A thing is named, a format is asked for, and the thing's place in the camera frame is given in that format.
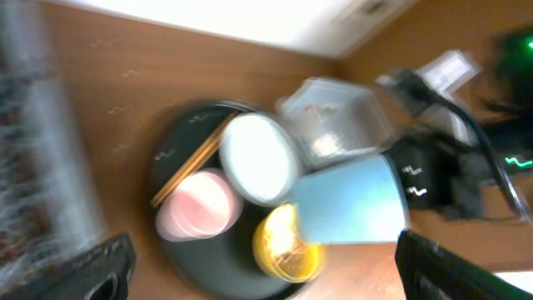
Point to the pink plastic cup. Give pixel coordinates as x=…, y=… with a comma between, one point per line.
x=202, y=206

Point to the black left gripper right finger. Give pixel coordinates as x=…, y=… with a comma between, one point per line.
x=429, y=271

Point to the light blue plastic cup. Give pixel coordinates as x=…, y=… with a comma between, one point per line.
x=356, y=202

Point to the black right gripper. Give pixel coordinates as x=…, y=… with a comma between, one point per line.
x=433, y=177

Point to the grey plastic dishwasher rack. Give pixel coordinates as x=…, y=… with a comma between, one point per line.
x=49, y=208

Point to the yellow bowl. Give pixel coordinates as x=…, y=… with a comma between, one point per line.
x=280, y=252

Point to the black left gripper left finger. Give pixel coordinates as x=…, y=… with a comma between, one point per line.
x=103, y=272

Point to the white round plate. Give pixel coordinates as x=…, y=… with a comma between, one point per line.
x=259, y=158

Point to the clear plastic waste bin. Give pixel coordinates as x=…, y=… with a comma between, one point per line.
x=332, y=121

